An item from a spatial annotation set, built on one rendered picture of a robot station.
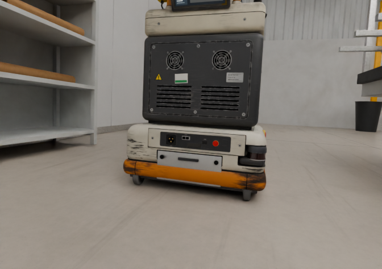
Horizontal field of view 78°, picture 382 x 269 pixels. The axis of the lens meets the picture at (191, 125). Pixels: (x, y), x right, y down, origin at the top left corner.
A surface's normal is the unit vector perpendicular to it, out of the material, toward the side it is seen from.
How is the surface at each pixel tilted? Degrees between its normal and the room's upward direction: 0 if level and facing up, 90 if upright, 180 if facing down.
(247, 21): 90
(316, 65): 90
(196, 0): 115
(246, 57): 90
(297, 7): 90
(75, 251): 0
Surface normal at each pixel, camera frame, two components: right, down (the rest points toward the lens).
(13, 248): 0.04, -1.00
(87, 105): -0.26, 0.06
